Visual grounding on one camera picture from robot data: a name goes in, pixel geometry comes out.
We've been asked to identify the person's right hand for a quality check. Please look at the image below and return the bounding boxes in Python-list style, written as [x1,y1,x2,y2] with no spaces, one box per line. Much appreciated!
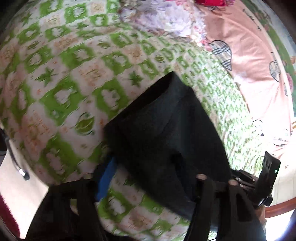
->
[255,204,267,228]

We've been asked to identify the wooden window frame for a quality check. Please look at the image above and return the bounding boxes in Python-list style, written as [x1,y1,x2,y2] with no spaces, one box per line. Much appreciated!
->
[265,198,296,218]

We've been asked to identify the red fuzzy sweater sleeve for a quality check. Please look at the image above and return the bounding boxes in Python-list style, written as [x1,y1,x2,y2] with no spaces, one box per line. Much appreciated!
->
[0,195,20,237]

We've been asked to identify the floral lilac blanket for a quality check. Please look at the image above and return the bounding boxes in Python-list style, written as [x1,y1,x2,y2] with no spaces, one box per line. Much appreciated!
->
[119,1,207,47]

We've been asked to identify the black pants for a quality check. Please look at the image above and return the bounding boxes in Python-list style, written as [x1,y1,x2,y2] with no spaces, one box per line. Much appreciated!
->
[104,72,231,219]

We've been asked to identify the pink quilt with plaid hearts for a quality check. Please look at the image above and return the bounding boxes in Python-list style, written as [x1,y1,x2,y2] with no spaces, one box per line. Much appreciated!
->
[199,0,296,163]

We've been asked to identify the red pillow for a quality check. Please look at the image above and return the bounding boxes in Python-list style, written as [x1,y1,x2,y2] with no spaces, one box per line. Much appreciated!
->
[195,0,235,6]

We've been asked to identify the green white patterned bedsheet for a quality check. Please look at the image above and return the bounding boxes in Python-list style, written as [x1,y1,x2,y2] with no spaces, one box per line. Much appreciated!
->
[0,0,266,241]

